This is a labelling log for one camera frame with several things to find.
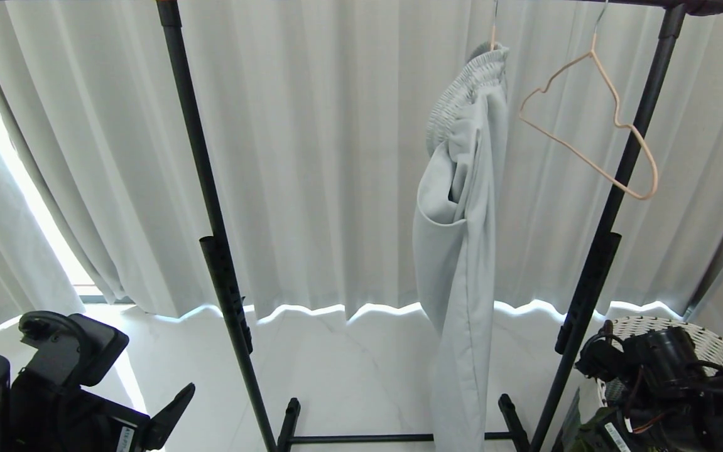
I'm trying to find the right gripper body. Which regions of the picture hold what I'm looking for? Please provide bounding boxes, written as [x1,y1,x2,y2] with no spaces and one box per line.
[578,405,646,452]

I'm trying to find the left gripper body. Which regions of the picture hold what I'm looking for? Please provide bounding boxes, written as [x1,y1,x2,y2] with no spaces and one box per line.
[75,389,153,452]

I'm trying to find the pale grey shorts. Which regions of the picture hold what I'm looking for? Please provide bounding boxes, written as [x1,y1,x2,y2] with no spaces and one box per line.
[413,43,511,452]

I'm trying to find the white laundry basket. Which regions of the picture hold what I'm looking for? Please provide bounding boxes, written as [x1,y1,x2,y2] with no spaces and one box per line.
[597,316,723,409]

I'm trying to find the black clothes rack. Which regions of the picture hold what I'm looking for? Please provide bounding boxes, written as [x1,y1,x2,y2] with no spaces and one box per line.
[154,0,723,452]

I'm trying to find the black cable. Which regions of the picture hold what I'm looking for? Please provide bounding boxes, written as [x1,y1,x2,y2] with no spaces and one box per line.
[580,330,622,355]
[19,311,89,346]

